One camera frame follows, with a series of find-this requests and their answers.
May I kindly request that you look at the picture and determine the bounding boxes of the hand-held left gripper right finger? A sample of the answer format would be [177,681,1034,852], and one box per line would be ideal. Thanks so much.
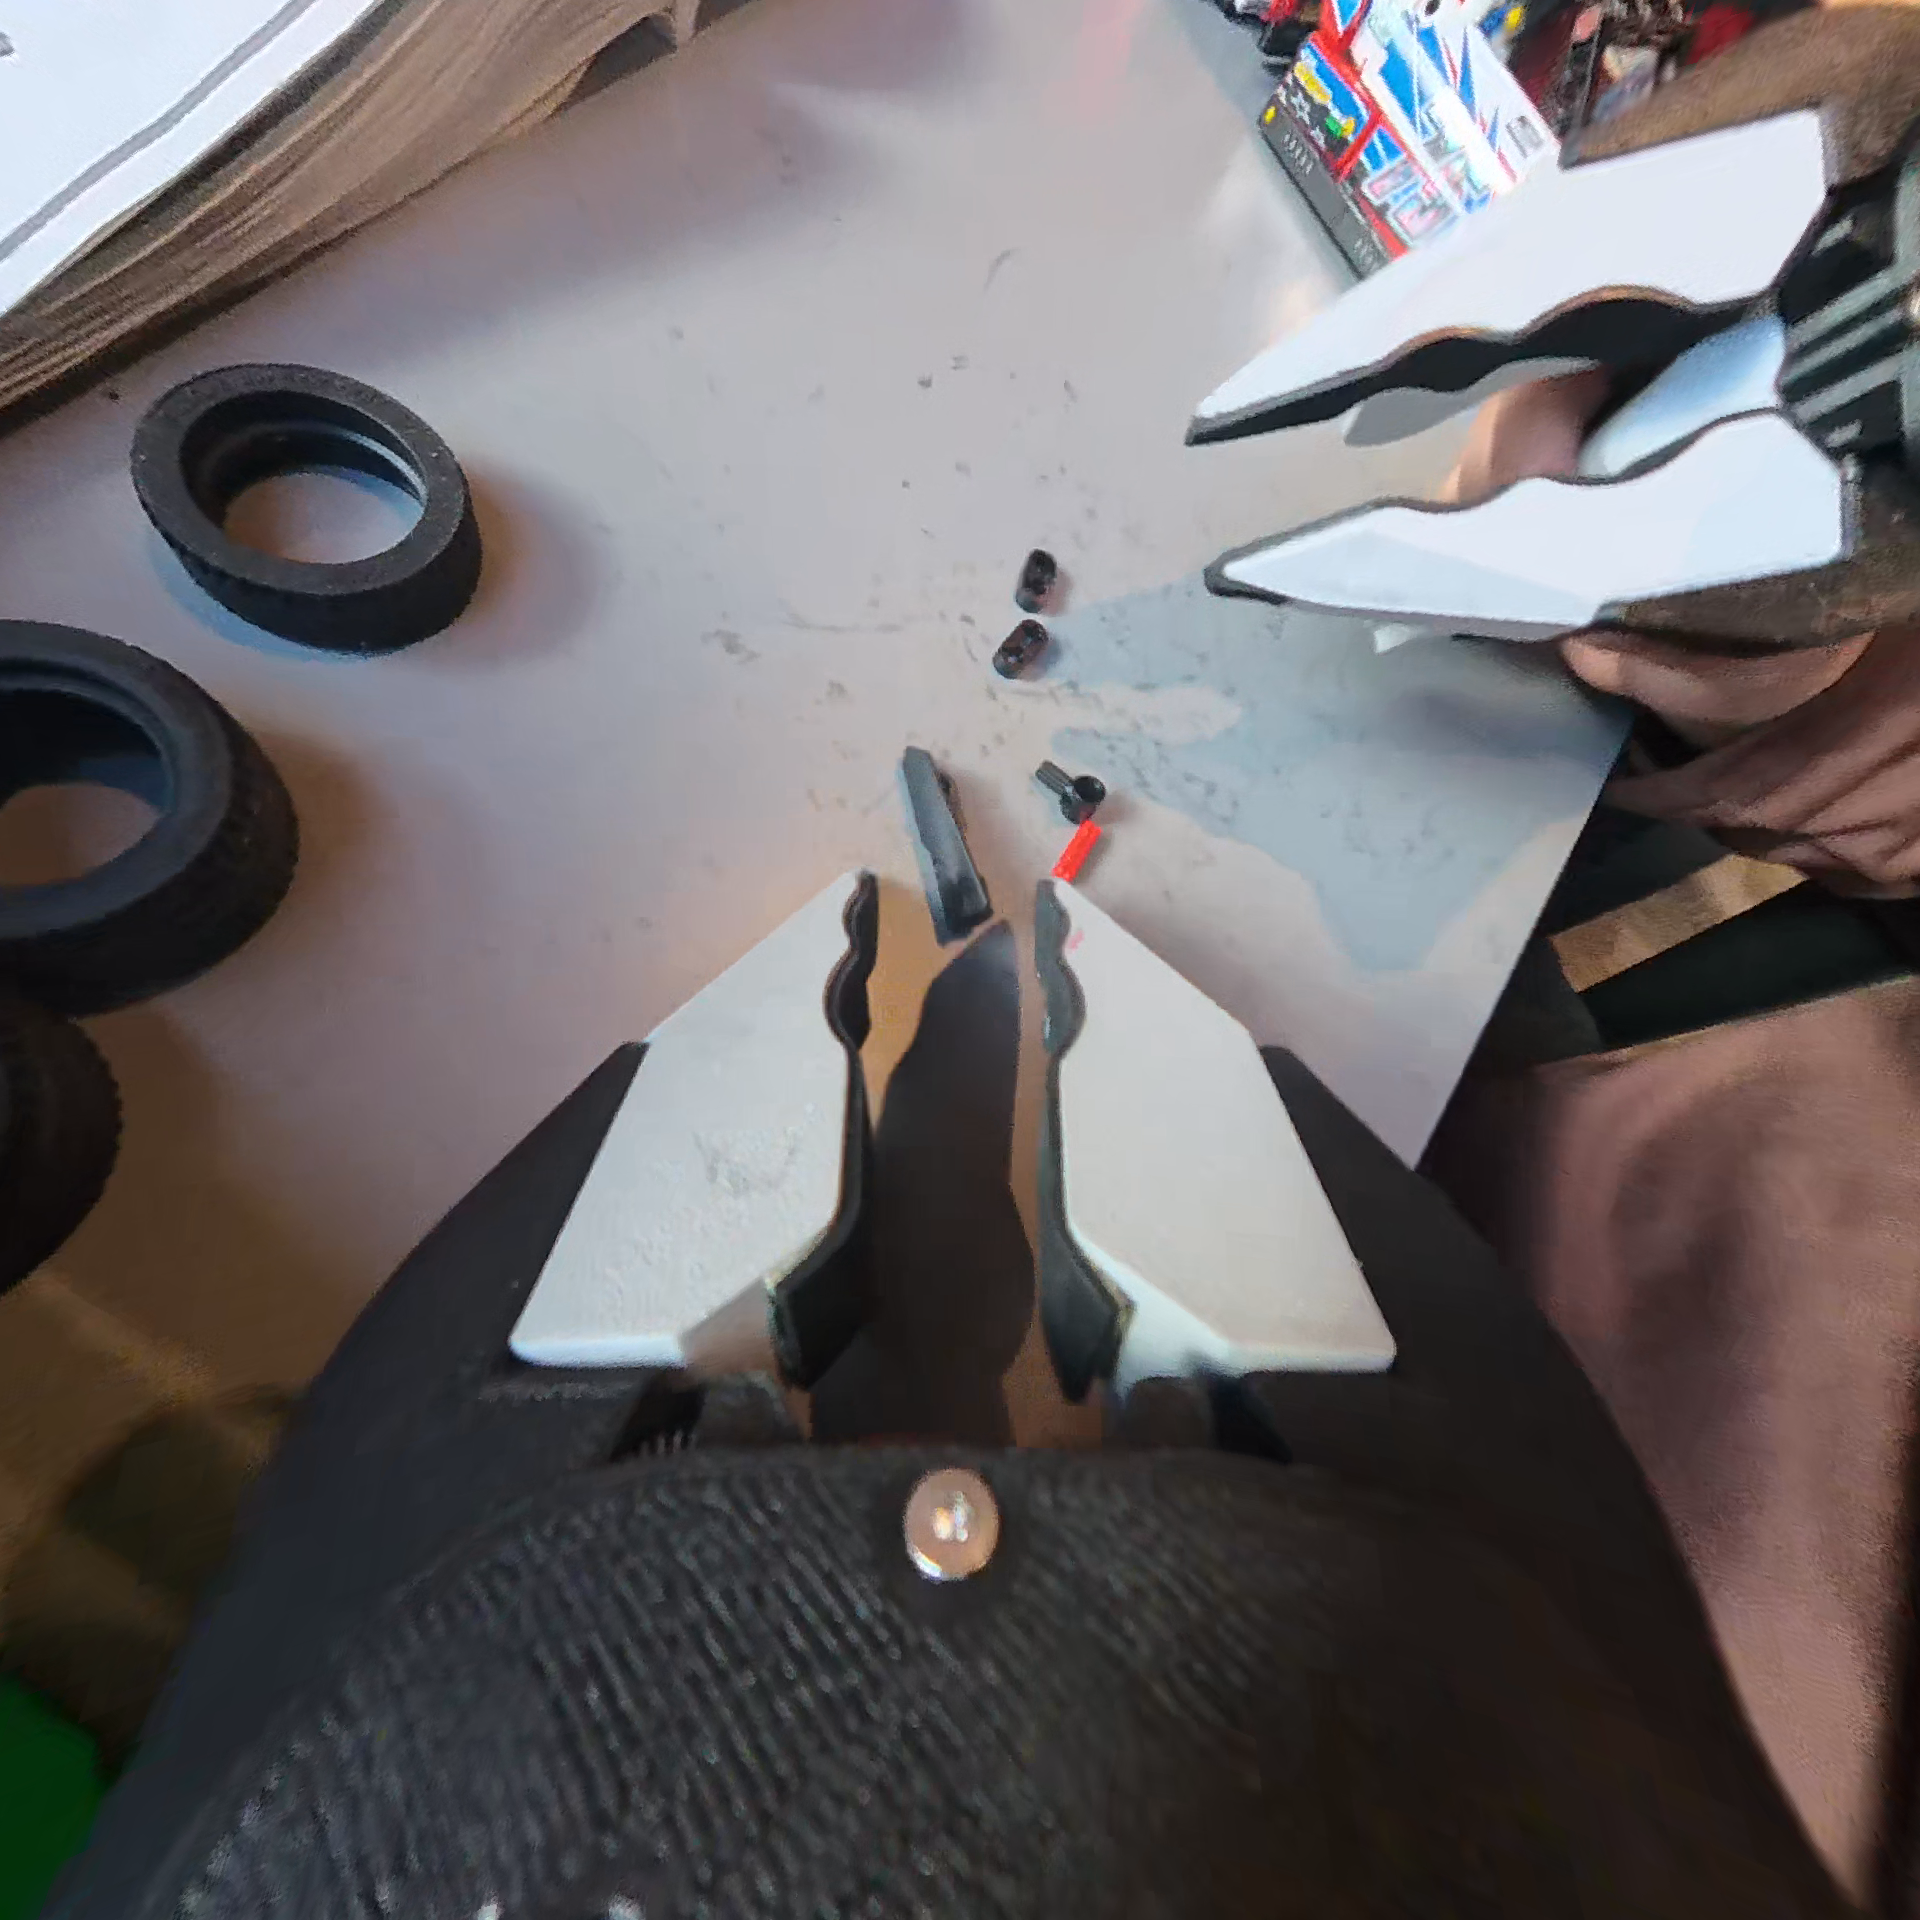
[1030,881,1401,1409]

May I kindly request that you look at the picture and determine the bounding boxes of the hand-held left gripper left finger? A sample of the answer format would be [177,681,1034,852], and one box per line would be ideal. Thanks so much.
[508,870,885,1394]

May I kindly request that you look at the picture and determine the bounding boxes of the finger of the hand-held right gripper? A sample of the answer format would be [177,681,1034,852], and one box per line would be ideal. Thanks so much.
[1205,316,1853,641]
[1184,107,1841,447]

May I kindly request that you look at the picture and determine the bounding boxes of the black long panel piece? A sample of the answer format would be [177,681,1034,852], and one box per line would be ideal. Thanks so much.
[897,745,995,946]

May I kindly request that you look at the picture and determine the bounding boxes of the green plastic bin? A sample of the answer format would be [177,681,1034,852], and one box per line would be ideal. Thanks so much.
[0,1671,114,1920]

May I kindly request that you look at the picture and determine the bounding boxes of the instruction booklet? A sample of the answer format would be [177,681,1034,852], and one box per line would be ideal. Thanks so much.
[0,0,662,423]

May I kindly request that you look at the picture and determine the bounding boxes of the person's right forearm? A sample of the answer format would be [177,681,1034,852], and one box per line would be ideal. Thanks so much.
[1612,660,1920,902]

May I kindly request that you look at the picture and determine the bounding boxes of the person's right hand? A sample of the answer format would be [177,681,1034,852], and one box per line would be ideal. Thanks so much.
[1552,622,1876,754]

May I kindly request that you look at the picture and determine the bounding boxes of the partly built toy car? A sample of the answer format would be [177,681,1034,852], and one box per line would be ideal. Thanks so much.
[1258,0,1562,278]

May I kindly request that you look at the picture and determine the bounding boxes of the black rubber tyre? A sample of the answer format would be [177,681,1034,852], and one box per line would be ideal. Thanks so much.
[0,982,126,1295]
[131,363,485,654]
[0,620,301,1015]

